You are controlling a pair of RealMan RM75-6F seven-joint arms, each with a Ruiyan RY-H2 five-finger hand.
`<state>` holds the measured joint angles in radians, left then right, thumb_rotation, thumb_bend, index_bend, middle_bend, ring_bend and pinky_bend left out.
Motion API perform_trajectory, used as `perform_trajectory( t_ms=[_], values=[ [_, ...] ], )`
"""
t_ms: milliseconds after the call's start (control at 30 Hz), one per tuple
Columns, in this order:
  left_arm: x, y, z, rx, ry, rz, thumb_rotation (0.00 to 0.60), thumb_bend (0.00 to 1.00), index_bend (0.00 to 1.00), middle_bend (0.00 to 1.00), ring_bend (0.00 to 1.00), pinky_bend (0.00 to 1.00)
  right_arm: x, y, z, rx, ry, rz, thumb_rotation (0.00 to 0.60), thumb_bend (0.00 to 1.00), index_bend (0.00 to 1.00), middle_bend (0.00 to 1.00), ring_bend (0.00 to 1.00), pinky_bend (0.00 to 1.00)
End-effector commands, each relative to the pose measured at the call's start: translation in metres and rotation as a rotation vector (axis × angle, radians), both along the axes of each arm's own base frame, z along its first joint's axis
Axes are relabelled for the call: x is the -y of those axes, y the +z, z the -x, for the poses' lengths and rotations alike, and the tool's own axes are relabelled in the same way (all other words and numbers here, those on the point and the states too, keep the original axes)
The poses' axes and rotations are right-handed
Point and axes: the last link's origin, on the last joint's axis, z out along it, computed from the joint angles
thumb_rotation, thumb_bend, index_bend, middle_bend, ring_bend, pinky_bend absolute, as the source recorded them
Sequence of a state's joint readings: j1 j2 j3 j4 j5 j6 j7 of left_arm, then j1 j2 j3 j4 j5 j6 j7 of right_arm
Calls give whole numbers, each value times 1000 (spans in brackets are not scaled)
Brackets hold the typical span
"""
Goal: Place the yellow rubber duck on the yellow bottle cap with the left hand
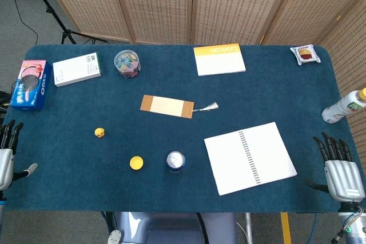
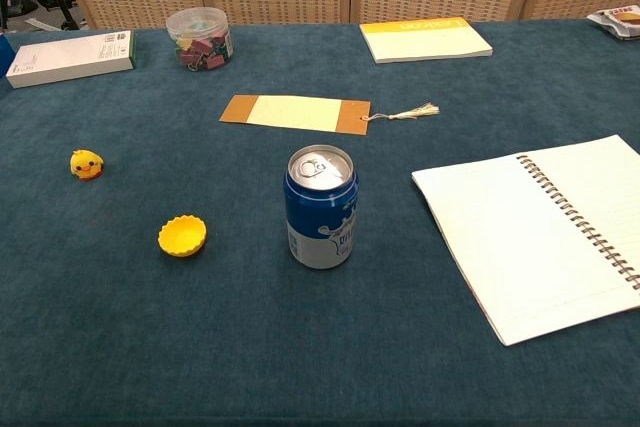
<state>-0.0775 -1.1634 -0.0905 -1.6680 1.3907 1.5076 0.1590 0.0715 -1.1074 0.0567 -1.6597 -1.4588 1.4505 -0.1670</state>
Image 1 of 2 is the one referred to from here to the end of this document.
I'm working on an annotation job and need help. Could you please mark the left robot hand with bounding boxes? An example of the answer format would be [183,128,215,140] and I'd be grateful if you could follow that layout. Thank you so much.
[0,119,38,191]

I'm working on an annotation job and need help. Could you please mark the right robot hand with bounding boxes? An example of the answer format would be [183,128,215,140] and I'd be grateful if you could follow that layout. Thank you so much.
[306,132,366,202]

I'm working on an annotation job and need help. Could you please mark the yellow round disc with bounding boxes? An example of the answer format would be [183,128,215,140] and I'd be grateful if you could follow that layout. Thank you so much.
[129,155,145,171]

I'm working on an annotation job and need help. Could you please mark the grey robot torso base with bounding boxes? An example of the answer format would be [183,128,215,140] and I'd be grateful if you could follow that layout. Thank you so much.
[107,211,238,244]

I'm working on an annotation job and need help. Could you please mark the white drink bottle yellow cap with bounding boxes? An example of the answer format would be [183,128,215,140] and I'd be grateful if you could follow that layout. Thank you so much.
[321,87,366,124]

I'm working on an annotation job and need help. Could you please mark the yellow floor tape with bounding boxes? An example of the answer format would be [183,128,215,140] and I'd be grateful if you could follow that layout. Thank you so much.
[280,212,292,244]

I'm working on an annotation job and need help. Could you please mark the blue Oreo cookie box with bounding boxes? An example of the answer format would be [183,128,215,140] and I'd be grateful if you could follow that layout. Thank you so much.
[10,59,53,111]

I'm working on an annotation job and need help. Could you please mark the open spiral notebook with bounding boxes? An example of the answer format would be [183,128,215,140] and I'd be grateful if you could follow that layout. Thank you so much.
[204,121,298,196]

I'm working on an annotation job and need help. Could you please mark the white box with green edge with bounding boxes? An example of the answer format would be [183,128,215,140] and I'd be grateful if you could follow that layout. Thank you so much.
[52,52,102,87]

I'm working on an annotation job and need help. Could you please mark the small white snack packet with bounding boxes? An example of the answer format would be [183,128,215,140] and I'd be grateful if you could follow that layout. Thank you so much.
[289,44,321,66]

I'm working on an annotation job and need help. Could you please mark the clear jar of colourful clips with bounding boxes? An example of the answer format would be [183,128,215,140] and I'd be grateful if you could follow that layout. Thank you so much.
[114,50,142,79]

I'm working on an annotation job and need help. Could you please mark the black tripod stand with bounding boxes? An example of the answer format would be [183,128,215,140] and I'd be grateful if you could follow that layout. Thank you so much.
[22,0,108,45]

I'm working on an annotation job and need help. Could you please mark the blue drink can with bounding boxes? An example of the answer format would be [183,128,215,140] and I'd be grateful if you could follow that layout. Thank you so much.
[166,150,186,174]

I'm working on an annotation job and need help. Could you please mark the white box with orange band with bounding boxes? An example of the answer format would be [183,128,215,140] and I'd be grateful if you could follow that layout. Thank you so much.
[193,43,246,77]

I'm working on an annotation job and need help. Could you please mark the blue table cloth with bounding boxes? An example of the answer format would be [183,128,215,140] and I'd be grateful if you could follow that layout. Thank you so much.
[0,43,360,213]

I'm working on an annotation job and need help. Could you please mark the brown paper bookmark with tassel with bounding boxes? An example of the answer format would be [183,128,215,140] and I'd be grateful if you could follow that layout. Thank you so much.
[140,94,220,119]

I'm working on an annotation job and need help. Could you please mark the woven folding screen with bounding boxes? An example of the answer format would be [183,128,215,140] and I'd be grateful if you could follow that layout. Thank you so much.
[37,0,366,179]

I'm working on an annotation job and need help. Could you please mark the black floor cable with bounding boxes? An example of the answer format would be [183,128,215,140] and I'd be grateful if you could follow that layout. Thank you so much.
[2,0,39,45]

